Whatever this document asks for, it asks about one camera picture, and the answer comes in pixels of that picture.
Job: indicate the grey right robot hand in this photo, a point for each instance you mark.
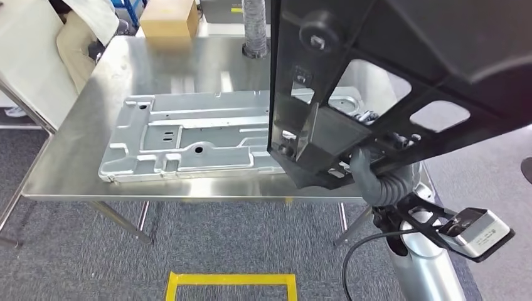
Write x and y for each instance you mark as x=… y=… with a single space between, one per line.
x=362 y=174

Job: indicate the cardboard box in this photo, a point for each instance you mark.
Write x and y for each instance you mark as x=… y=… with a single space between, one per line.
x=170 y=21

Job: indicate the stamped grey metal panel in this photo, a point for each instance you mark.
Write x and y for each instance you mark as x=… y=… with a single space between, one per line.
x=187 y=124

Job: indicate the black plastic plate bracket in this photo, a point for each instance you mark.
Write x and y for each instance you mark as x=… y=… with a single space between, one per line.
x=374 y=41

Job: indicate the stainless steel workbench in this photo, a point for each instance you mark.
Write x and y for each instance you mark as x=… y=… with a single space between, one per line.
x=83 y=166

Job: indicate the steel frame table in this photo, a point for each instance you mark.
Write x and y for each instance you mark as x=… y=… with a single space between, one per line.
x=8 y=242

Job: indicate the black round stand base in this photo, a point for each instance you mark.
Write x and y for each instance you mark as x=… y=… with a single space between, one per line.
x=528 y=170

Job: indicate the white board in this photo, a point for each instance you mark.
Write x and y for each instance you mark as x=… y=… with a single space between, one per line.
x=29 y=62

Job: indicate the blue metal frame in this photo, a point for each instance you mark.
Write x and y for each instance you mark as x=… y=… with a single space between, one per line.
x=133 y=12

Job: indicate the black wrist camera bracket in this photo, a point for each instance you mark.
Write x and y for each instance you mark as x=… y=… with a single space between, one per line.
x=392 y=224

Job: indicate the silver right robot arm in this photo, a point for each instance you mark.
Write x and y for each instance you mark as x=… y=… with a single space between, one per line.
x=424 y=270

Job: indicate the person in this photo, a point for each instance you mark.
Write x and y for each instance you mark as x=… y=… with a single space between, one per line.
x=75 y=50

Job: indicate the yellow floor tape square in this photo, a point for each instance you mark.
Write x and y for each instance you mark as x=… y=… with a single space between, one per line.
x=228 y=278

